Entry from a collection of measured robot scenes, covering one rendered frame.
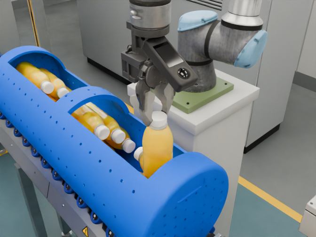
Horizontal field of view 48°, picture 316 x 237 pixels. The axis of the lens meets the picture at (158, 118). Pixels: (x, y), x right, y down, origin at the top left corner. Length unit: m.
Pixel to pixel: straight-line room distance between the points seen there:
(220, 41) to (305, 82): 2.73
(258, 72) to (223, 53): 1.35
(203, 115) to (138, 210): 0.42
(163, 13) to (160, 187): 0.34
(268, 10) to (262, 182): 1.13
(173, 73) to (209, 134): 0.53
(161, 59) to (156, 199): 0.28
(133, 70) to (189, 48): 0.41
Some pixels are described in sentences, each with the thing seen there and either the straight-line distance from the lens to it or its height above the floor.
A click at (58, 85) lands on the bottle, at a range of 1.31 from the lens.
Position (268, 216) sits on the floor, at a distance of 2.39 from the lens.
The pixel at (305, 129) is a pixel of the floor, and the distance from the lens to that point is 3.19.
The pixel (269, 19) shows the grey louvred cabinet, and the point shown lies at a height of 1.04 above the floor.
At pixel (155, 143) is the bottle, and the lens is 0.76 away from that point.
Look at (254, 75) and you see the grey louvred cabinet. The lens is 2.40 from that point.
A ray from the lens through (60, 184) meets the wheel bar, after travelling 1.20.
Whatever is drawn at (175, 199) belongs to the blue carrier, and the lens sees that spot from 0.76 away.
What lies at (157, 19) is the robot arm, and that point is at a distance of 0.65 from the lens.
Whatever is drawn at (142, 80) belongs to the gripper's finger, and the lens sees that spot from 0.68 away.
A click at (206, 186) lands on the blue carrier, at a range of 0.83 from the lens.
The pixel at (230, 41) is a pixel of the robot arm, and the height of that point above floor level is 1.36.
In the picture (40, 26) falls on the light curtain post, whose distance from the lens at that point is 2.04.
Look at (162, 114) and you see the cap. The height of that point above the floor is 1.33.
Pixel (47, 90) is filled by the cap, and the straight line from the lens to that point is 1.26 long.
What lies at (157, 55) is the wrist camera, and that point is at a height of 1.48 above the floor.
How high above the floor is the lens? 1.75
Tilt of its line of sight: 35 degrees down
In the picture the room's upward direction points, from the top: straight up
